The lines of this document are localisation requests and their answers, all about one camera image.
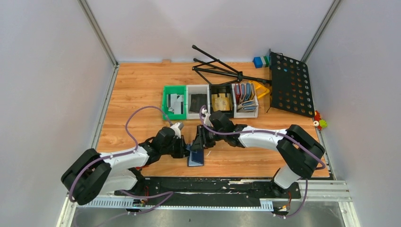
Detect blue card holder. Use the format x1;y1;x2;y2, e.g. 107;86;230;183
186;144;204;167

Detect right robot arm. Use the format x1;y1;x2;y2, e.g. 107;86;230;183
190;109;325;190

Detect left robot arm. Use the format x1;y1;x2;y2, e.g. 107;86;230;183
61;122;189;205

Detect white bin with card holders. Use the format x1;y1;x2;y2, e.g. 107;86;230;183
231;82;259;118

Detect gold cards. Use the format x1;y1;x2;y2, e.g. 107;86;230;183
211;93;232;111

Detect black cards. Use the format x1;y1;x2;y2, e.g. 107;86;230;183
189;94;207;113

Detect silver cards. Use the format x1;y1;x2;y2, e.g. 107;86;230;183
167;94;184;115

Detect white bin with black cards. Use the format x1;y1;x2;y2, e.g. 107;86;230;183
185;85;210;120

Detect green bin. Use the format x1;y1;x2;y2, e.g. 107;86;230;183
162;85;188;120

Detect yellow triangle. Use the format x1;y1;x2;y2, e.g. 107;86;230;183
250;81;270;99

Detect black music stand tripod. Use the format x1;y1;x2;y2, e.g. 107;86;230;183
192;44;272;85

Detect black perforated stand plate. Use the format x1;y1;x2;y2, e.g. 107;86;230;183
269;52;315;118

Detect blue green white blocks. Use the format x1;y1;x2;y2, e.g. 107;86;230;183
253;56;270;69

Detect colourful small toy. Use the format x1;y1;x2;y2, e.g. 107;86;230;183
313;110;328;131

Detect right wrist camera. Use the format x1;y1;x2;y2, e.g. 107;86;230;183
200;107;212;126

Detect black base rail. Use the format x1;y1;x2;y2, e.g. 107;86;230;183
128;177;301;207

